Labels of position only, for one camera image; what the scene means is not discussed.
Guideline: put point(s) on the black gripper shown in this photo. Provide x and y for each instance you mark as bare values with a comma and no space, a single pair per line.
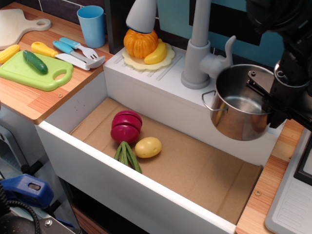
283,98

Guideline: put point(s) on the stainless steel pot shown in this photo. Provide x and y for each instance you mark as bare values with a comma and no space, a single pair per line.
236,110

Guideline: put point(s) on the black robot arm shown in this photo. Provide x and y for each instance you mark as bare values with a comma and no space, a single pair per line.
292,20

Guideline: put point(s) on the white toy sink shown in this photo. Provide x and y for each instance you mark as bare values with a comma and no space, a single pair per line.
77,140

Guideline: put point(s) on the grey toy faucet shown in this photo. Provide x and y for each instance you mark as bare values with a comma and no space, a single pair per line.
200,64

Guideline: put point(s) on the brown cardboard sheet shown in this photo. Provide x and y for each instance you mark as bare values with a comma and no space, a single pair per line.
209,177

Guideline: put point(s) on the grey toy stove top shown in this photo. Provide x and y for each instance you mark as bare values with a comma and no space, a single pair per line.
291,210

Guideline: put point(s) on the wooden countertop right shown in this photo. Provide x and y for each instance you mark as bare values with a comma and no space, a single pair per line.
252,220

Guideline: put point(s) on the wooden countertop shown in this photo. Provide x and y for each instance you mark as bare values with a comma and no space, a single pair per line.
33,104
252,220

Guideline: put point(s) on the yellow toy banana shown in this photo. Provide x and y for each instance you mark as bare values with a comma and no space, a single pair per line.
158,54

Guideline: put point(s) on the yellow toy potato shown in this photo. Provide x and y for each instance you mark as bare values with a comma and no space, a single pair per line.
148,147

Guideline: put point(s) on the cream scalloped toy plate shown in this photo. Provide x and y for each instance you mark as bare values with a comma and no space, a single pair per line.
139,64

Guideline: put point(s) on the orange toy pumpkin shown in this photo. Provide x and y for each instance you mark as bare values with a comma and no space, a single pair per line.
140,45

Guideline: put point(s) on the purple toy beet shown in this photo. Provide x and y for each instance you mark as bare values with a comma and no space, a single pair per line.
125,130

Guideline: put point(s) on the blue plastic cup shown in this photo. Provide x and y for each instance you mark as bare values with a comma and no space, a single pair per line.
92,22

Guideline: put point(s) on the green toy cucumber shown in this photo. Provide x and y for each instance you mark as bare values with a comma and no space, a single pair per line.
35,62

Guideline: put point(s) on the wooden countertop left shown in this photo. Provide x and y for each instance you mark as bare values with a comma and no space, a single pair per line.
33,104

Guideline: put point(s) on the green plastic cutting board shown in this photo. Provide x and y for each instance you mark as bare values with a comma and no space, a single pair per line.
18,70

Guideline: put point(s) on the blue clamp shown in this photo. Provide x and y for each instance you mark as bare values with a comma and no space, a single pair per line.
29,190

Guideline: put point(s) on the wooden cutting board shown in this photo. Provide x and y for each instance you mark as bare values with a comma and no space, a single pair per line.
13,25

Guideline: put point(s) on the yellow toy corn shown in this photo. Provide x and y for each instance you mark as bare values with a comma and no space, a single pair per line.
6,54

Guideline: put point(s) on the blue handled toy spatula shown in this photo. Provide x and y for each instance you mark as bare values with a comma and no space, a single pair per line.
90,63

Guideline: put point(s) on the blue handled toy fork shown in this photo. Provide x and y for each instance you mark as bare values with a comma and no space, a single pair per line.
88,52

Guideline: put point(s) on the yellow handled toy knife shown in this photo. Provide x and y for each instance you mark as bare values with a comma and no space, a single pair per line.
43,49

